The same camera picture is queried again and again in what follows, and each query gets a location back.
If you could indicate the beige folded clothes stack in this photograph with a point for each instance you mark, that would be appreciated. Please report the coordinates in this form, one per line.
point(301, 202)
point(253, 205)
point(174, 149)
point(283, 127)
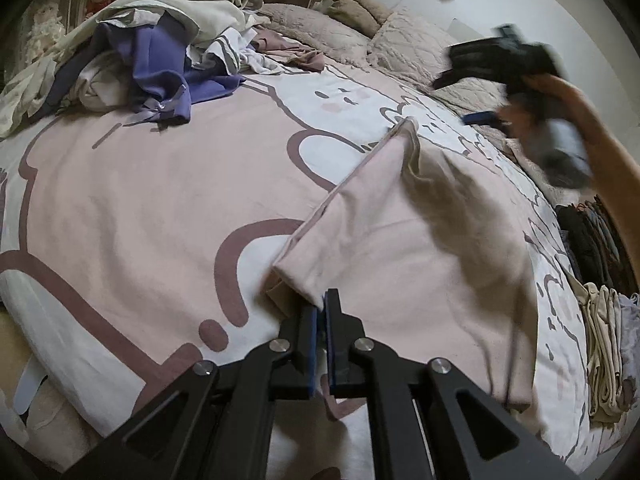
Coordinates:
point(600, 308)

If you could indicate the lavender folded garment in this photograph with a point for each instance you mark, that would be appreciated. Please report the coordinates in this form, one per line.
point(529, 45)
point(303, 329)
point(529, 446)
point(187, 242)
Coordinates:
point(629, 348)

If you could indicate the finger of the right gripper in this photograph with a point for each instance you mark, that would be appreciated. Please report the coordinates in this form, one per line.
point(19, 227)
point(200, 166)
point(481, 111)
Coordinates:
point(488, 118)

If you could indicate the purple garment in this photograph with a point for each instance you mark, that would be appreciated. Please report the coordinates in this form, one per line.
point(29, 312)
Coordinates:
point(164, 84)

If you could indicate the folded beige blanket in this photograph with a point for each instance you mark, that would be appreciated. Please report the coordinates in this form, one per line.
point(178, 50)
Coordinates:
point(364, 16)

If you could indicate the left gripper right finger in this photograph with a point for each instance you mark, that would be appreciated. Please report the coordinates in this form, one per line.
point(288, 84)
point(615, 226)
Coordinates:
point(428, 420)

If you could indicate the person right forearm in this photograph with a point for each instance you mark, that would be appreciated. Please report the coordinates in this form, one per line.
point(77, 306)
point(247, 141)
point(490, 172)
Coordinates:
point(615, 173)

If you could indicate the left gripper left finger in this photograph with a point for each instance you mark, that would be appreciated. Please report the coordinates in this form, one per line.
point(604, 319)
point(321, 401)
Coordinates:
point(213, 422)

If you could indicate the large knitted beige pillow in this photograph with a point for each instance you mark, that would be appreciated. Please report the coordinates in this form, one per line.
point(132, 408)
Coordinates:
point(414, 51)

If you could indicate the person right hand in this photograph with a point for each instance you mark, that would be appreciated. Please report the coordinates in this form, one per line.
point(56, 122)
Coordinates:
point(520, 114)

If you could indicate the bear print bed sheet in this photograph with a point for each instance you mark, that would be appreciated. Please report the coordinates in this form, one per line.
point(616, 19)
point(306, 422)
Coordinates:
point(130, 252)

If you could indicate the pink brown garment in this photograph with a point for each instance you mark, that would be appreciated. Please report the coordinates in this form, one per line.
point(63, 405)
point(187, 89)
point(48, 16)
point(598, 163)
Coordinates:
point(427, 248)

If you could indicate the dark folded clothes stack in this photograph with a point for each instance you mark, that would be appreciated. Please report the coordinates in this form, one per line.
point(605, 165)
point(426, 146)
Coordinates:
point(595, 247)

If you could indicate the grey quilted pillow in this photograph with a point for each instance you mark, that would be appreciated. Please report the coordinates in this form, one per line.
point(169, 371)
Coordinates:
point(334, 39)

